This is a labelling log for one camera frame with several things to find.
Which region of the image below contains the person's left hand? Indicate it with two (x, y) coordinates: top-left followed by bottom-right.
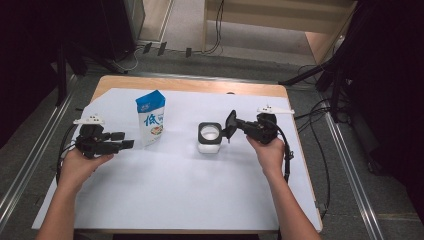
(59, 148), (114, 193)

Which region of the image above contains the light wooden frame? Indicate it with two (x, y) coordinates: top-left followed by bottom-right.
(202, 0), (359, 66)

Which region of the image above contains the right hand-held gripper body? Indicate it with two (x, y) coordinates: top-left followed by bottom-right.
(248, 105), (296, 145)

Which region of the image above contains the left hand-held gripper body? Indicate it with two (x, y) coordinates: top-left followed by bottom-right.
(73, 114), (116, 159)

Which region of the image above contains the black hanging cable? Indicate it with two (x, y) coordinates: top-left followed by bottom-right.
(201, 0), (226, 56)

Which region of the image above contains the clear jar with black lid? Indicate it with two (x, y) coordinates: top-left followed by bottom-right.
(197, 109), (239, 155)

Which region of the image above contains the wooden table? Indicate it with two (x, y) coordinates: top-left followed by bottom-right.
(31, 74), (324, 235)

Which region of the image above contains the black tripod stand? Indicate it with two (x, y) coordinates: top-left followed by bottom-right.
(54, 41), (129, 108)
(278, 58), (354, 124)

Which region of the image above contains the metal floor rail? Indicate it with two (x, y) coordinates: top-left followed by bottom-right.
(321, 103), (384, 240)
(0, 74), (79, 231)

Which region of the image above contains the black floor cable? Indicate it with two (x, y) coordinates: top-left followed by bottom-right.
(294, 64), (334, 221)

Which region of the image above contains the white paper sheet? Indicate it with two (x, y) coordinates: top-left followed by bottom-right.
(31, 87), (324, 233)

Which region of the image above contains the person's right hand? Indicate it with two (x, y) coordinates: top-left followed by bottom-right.
(246, 138), (288, 179)

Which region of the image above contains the dark cabinet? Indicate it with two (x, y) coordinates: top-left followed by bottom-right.
(99, 0), (146, 61)

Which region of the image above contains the black curtain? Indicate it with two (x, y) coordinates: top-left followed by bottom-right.
(346, 0), (424, 228)
(0, 0), (104, 148)

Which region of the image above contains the blue white snack bag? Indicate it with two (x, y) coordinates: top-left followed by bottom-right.
(135, 89), (167, 148)

